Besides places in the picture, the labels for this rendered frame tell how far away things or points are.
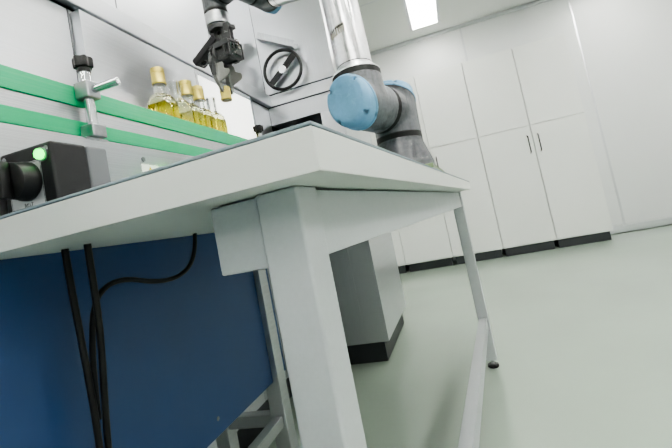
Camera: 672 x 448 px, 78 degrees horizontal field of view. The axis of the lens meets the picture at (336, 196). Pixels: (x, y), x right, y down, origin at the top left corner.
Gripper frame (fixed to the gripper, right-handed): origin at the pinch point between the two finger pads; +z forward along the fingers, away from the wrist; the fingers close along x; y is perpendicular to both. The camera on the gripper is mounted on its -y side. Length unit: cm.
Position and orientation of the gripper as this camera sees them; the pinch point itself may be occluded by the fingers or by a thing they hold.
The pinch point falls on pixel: (225, 89)
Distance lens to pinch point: 142.2
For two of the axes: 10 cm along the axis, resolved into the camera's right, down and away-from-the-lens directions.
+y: 8.7, -2.1, -4.4
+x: 4.5, -0.2, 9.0
